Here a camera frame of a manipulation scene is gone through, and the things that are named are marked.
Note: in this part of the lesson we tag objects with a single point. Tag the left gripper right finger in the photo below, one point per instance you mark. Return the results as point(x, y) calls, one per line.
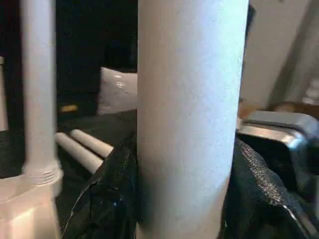
point(259, 194)

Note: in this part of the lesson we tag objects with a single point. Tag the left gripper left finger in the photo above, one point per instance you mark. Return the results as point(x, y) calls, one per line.
point(107, 194)

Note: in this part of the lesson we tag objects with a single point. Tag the white plastic table top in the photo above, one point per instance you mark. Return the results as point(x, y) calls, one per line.
point(22, 204)

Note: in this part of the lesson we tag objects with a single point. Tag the white cabinet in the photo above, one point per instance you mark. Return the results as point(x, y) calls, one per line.
point(2, 99)

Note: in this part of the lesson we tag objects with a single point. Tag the black cabinet gold label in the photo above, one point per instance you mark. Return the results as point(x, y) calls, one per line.
point(79, 49)

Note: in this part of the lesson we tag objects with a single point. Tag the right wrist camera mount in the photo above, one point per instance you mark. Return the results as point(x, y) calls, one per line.
point(281, 139)

